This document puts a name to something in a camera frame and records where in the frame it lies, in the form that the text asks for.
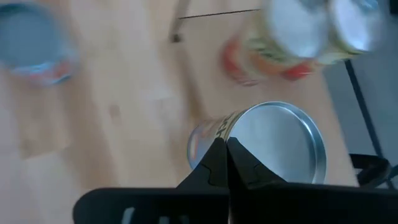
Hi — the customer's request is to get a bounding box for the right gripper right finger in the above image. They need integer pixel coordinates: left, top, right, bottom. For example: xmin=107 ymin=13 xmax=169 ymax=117
xmin=226 ymin=136 xmax=398 ymax=224

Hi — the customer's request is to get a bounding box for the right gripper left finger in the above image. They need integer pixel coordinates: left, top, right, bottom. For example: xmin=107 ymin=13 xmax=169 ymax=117
xmin=72 ymin=137 xmax=230 ymax=224

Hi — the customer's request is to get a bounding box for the yellow peaches can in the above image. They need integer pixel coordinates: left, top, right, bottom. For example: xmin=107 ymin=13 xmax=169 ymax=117
xmin=186 ymin=100 xmax=328 ymax=185

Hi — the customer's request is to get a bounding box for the red yellow corn can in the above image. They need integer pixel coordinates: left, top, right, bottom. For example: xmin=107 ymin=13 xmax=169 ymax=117
xmin=221 ymin=0 xmax=332 ymax=87

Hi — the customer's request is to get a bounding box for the orange brown can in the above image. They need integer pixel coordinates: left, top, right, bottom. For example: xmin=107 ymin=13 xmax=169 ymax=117
xmin=317 ymin=0 xmax=386 ymax=66

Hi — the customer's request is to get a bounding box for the blue can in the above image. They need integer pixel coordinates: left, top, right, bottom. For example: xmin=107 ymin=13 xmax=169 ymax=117
xmin=0 ymin=1 xmax=78 ymax=87

